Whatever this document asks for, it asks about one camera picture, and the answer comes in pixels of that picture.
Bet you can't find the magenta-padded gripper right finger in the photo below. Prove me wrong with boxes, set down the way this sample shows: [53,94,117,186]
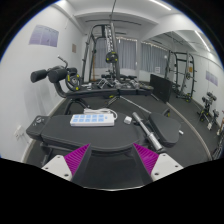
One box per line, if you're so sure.
[131,143,184,186]

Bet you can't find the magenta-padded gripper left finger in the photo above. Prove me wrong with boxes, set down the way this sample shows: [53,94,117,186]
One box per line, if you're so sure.
[41,143,93,186]

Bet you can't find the black bench seat pad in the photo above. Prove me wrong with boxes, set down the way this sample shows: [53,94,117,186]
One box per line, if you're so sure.
[148,111,183,149]

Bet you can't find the black padded gym bench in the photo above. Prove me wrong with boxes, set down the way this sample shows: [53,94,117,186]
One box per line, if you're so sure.
[25,113,151,190]

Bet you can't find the white power strip blue sockets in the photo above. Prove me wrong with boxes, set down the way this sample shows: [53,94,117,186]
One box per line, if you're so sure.
[69,113,115,128]

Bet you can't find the thin steel bar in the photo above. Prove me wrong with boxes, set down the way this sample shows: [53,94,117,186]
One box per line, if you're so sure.
[119,95,153,115]

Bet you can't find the black plyo box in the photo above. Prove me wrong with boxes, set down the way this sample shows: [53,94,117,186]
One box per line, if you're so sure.
[149,73,174,104]

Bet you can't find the black dumbbell stand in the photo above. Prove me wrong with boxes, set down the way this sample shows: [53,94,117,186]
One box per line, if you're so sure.
[197,91,224,131]

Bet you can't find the black weight plate yellow marks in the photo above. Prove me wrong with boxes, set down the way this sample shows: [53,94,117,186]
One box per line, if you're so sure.
[64,68,82,92]

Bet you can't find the black bench with roller pads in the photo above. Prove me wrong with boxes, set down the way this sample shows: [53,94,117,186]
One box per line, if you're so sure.
[30,64,155,116]

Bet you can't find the black squat rack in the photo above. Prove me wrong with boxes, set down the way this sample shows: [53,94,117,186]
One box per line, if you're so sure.
[168,50,198,104]

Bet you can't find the narrow grey curtain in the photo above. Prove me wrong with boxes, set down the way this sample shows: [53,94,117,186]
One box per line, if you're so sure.
[140,42,169,75]

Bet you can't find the wide grey curtain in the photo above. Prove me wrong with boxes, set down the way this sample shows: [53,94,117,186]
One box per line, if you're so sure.
[94,38,138,71]

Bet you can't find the black weight plate on rack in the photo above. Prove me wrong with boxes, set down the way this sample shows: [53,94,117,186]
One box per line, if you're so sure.
[105,51,119,64]

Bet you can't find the ceiling light strip by mirror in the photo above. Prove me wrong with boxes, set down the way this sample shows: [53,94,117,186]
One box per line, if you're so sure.
[194,30,212,53]

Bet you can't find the long ceiling light strip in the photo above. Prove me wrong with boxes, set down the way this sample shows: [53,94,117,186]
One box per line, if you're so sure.
[148,0,173,11]

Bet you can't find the white wall outlet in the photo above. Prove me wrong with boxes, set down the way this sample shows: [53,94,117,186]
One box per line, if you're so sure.
[13,124,24,141]

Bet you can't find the white power strip cable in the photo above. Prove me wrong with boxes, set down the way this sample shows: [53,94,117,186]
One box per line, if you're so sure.
[83,107,119,122]

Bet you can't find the small purple wall poster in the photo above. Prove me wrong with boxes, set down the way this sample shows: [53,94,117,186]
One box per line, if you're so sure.
[205,70,219,87]

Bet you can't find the large purple wall poster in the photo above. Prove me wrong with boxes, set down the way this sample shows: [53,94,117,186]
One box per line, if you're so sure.
[28,24,60,48]

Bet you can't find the black cable machine rack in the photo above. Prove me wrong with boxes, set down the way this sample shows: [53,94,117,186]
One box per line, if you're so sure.
[81,23,123,84]

